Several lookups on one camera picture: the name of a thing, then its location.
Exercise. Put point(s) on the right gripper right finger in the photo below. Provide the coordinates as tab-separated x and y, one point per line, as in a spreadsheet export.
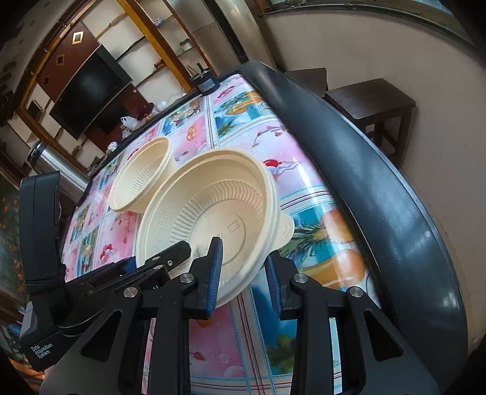
345	329

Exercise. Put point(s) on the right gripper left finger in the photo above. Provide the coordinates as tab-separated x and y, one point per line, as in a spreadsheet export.
109	356

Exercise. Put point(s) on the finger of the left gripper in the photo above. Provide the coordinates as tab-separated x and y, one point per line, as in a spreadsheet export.
126	265
152	265

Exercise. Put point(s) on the beige plastic bowl with tab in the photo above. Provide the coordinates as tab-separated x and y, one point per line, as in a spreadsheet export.
225	193

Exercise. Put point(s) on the framed flower painting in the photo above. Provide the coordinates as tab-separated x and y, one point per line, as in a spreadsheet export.
12	274

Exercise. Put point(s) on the beige plastic bowl far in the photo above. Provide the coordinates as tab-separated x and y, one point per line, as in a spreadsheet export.
141	176

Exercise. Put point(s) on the steel thermos flask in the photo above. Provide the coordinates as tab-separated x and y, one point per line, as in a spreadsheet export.
44	159

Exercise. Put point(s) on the black television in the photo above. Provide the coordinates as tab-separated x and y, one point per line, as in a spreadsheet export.
93	86

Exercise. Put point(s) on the small black device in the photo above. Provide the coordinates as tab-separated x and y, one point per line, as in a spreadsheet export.
205	80

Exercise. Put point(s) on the dark wooden stool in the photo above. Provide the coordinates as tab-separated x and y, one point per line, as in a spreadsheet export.
379	104

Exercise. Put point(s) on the silver standing air conditioner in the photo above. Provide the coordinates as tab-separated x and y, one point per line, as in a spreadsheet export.
241	30

